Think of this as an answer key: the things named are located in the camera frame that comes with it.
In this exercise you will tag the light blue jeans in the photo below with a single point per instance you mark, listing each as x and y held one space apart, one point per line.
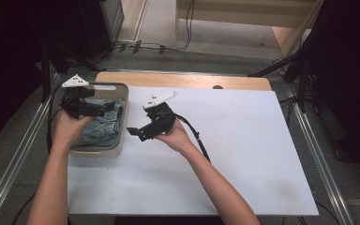
103 131

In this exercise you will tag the black tripod stand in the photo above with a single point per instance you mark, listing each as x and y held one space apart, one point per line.
302 81
46 78

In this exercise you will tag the metal floor rail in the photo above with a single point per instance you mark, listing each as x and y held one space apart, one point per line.
318 162
18 156

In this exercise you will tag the black cabinet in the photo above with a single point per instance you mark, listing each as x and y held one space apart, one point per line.
103 25

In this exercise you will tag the light wooden furniture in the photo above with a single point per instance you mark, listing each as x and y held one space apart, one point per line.
247 14

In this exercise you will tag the person's right hand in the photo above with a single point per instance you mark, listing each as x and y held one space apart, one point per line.
178 139

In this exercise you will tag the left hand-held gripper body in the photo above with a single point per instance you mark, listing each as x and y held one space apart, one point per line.
75 104

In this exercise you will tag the person's left hand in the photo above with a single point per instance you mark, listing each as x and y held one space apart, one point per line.
65 131

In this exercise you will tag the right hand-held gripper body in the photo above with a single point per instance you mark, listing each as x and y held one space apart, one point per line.
162 120

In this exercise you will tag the white board table cover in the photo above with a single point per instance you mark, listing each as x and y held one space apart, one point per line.
247 150

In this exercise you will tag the beige plastic basket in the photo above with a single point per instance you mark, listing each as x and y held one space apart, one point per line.
123 106

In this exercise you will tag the dark curtain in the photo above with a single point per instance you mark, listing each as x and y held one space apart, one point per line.
6 62
350 78

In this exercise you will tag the person's dark clothing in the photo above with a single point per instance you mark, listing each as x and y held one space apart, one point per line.
168 221

